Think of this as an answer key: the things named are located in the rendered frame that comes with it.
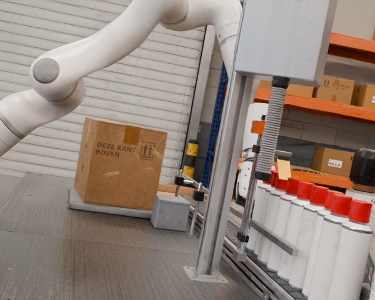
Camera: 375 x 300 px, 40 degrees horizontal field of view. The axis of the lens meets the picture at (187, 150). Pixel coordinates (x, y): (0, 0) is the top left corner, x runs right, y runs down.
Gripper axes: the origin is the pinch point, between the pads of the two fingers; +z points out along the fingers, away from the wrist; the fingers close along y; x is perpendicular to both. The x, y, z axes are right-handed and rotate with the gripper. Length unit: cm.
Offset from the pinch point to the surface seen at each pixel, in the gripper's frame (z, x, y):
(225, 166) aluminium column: -8.1, -18.5, -14.7
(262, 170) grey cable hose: -5.2, -30.0, -10.8
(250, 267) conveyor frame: 12.6, -13.2, -5.5
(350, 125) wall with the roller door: -189, 370, 257
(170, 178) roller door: -104, 408, 62
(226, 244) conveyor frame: 6.1, 4.5, -5.5
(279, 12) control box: -36, -38, -12
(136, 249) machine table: 9.9, 5.7, -28.7
